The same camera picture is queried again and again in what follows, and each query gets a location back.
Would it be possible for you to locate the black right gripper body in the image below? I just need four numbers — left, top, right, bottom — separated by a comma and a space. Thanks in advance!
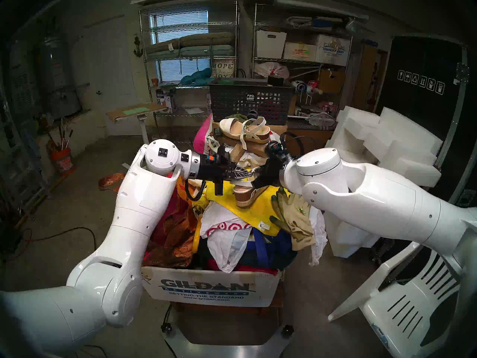
265, 140, 293, 167

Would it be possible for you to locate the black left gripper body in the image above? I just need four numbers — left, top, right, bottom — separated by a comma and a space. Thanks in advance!
198, 152, 235, 182

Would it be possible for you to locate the white strappy wedge sandal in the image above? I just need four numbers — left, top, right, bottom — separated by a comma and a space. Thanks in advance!
232, 167, 269, 208
219, 116, 272, 144

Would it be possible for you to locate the magenta cloth piece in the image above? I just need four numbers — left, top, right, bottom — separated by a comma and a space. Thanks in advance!
193, 115, 215, 154

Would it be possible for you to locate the yellow terry towel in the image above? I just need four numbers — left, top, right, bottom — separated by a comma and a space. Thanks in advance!
203, 178, 289, 236

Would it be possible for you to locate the low brown wooden cabinet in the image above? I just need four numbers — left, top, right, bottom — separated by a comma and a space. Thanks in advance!
285, 122, 335, 156

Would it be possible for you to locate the tan green-tipped work glove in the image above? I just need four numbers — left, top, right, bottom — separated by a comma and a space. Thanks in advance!
269, 188, 317, 251

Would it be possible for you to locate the black plastic mesh basket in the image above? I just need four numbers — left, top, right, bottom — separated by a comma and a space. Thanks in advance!
209, 78, 295, 126

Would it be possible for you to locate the white Target plastic bag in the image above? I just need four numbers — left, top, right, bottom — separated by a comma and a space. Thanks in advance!
200, 201, 254, 274

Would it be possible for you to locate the blue fabric bag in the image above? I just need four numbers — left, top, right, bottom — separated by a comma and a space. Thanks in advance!
250, 229, 298, 270

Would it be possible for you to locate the red orange floral bag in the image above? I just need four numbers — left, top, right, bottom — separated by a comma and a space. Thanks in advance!
142, 182, 198, 269

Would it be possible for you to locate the blue white product box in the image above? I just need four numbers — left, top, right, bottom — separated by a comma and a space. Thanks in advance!
156, 89, 179, 113

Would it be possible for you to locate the pink white plastic bag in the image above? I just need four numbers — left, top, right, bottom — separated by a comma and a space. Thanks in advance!
257, 62, 290, 79

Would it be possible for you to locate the crumpled white plastic scrap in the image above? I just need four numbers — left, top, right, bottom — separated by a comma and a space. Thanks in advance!
307, 206, 328, 266

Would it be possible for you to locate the brown cardboard storage box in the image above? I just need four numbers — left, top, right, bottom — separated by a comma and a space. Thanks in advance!
319, 68, 346, 95

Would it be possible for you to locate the teal cushion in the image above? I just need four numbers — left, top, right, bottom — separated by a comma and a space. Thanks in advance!
181, 67, 217, 86

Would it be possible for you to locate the white rolling overbed table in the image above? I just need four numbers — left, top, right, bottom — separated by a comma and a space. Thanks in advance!
106, 102, 170, 169

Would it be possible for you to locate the HOPE word sign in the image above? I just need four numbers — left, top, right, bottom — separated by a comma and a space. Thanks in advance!
211, 58, 236, 79

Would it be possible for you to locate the white labelled cardboard box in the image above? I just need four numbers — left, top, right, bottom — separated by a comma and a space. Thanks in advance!
284, 42, 317, 61

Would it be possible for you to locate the orange brocade fabric strip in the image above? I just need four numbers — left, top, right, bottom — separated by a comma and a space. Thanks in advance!
98, 173, 127, 192

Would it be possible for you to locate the window with white blinds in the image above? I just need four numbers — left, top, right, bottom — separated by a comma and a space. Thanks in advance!
151, 11, 209, 82

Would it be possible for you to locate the large Gildan cardboard box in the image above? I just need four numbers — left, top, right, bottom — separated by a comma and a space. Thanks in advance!
141, 266, 282, 308

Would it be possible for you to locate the sage green seat cushion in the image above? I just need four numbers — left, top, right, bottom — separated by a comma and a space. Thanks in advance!
146, 44, 236, 60

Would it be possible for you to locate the tall brown wooden cabinet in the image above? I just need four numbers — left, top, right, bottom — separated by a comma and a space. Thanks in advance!
352, 43, 388, 112

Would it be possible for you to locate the small Gildan cardboard box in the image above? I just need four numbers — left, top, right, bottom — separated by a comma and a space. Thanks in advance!
316, 34, 351, 67

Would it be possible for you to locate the white foam packing block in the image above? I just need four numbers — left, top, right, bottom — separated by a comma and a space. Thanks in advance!
324, 106, 444, 188

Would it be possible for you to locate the khaki seat cushion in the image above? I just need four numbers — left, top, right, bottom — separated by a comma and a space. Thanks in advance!
145, 32, 235, 55

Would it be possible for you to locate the white panel door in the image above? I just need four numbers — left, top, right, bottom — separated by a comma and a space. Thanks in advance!
84, 15, 139, 138

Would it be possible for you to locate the orange plastic bucket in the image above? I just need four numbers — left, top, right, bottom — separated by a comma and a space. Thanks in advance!
51, 147, 75, 175

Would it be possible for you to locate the black flight case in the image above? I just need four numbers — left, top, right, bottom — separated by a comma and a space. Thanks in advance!
373, 34, 477, 212

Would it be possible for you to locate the grey water heater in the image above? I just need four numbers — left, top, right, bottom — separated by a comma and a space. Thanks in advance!
37, 33, 82, 119

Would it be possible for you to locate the white plastic chair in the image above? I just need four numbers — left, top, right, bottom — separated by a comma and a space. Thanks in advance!
328, 242, 464, 358

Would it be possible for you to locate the grey metal ladder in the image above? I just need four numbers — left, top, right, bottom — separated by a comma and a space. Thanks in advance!
0, 74, 53, 220

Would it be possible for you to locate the grey furnace cabinet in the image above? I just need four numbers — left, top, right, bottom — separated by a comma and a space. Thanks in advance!
9, 59, 41, 119

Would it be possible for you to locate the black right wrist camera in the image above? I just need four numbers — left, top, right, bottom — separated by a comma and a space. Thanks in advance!
252, 165, 283, 190

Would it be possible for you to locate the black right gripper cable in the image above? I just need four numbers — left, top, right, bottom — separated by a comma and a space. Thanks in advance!
279, 132, 310, 157

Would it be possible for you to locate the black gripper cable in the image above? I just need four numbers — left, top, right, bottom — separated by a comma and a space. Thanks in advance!
279, 132, 310, 157
185, 178, 207, 202

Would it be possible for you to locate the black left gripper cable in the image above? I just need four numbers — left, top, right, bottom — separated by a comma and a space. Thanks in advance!
185, 178, 207, 202

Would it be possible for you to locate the chrome wire shelf rack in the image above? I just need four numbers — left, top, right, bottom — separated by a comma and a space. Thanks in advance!
139, 1, 241, 128
253, 3, 354, 115

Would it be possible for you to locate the white box with handle hole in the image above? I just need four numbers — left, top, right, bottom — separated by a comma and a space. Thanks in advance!
256, 30, 287, 59

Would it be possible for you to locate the red extension cord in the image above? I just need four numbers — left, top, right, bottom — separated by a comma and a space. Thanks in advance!
7, 227, 98, 258

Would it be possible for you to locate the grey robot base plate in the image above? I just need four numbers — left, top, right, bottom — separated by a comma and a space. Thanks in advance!
160, 309, 297, 358

